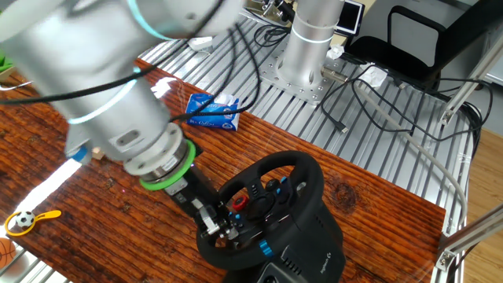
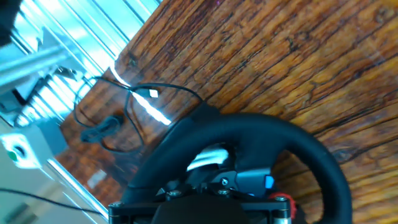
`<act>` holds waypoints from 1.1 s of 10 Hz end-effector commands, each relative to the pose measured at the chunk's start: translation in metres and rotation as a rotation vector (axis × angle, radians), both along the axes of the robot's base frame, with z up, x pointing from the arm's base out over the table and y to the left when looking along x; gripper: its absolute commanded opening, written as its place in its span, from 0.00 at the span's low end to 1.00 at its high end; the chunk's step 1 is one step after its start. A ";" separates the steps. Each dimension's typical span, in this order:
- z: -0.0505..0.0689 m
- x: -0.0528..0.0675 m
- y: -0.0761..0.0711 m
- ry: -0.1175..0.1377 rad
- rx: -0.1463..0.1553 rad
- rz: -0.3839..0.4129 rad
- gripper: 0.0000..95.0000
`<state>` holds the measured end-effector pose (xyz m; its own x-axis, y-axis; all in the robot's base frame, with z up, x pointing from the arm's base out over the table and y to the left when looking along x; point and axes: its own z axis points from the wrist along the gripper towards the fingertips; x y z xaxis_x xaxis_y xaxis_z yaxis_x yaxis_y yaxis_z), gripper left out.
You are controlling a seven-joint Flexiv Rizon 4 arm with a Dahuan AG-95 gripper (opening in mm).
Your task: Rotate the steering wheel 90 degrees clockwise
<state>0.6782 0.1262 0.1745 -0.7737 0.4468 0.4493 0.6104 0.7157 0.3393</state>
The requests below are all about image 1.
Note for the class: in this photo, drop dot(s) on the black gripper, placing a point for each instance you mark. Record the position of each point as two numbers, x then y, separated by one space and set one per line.
196 188

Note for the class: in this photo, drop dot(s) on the black racing steering wheel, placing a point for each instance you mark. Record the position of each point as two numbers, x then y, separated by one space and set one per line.
314 243
291 157

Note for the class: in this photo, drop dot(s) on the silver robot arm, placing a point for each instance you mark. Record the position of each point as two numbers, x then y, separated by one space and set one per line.
98 78

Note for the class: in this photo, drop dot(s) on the wood grain table mat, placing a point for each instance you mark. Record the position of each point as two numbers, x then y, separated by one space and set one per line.
118 236

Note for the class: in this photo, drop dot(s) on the blue tissue pack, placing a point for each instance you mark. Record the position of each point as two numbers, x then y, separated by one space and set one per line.
212 116

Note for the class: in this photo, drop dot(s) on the small wooden cube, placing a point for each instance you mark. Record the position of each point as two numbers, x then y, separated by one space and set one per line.
98 153

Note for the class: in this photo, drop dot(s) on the white power adapter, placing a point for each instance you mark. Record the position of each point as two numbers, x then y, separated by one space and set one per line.
200 43

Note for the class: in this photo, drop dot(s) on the tiny soccer ball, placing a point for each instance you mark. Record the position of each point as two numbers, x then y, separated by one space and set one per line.
25 219

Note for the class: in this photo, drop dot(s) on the crumpled white paper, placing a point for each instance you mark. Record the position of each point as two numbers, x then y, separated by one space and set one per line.
373 75
335 52

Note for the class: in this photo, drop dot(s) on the mini orange basketball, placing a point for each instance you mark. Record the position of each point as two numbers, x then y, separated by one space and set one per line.
6 253

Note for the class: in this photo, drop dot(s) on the black office chair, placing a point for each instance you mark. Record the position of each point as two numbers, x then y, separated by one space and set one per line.
393 55

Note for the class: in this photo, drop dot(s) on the white framed phone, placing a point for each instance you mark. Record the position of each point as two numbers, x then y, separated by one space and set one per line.
349 17

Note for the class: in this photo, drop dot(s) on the cardboard box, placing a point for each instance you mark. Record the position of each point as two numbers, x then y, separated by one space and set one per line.
8 74

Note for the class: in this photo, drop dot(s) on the green cloth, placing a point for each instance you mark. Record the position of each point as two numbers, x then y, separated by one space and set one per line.
4 63

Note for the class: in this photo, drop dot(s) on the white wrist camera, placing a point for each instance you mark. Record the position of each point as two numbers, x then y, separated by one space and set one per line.
80 154

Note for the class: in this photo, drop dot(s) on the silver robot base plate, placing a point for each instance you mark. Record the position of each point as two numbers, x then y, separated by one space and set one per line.
310 92

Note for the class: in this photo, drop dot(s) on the silver metal bracket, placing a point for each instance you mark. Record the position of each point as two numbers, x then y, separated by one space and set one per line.
271 9

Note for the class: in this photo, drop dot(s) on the aluminium frame post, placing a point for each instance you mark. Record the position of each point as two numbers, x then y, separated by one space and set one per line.
471 232
471 74

